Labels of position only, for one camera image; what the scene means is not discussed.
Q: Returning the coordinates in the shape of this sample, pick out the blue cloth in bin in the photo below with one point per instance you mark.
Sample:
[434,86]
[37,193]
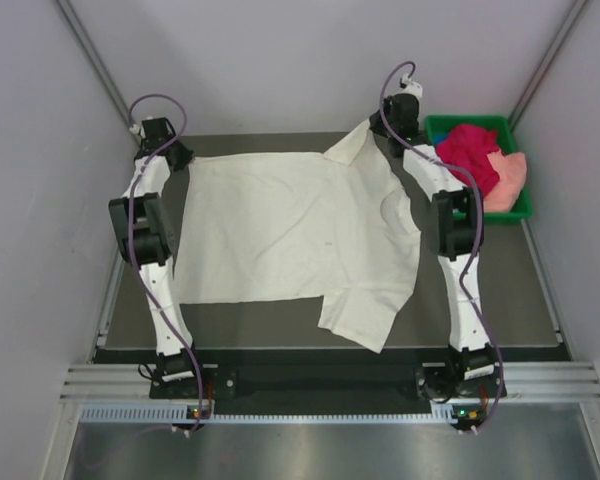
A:
[439,137]

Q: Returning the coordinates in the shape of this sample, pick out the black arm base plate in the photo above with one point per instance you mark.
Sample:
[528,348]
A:
[227,382]

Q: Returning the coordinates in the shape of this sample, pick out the magenta t shirt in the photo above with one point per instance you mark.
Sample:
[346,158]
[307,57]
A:
[467,147]

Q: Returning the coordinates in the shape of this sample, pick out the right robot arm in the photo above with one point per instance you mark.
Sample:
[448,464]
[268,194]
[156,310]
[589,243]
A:
[455,234]

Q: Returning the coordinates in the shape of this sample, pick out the white t shirt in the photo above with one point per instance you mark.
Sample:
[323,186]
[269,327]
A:
[289,225]

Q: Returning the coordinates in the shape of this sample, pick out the slotted grey cable duct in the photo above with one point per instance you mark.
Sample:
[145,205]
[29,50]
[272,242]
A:
[186,415]

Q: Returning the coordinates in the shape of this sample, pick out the peach t shirt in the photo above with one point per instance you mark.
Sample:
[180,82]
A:
[512,172]

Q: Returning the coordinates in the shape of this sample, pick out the green plastic bin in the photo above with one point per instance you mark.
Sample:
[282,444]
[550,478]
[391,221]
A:
[522,209]

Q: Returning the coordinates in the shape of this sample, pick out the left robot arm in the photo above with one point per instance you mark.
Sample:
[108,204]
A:
[147,243]

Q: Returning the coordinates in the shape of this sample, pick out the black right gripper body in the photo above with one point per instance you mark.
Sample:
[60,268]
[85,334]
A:
[379,127]

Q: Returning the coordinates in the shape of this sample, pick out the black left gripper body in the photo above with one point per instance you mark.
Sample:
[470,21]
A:
[182,155]

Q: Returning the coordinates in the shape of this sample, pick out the aluminium frame rail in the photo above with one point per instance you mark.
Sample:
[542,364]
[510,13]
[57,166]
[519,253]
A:
[526,382]

